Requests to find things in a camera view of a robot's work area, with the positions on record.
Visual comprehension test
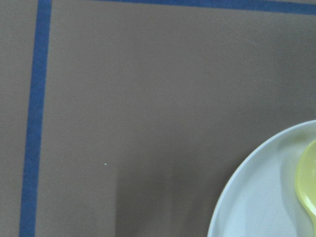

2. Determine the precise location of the white round plate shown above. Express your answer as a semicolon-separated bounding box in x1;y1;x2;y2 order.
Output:
207;120;316;237

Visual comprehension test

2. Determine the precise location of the yellow plastic spoon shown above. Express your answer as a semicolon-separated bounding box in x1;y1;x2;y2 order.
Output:
295;140;316;224

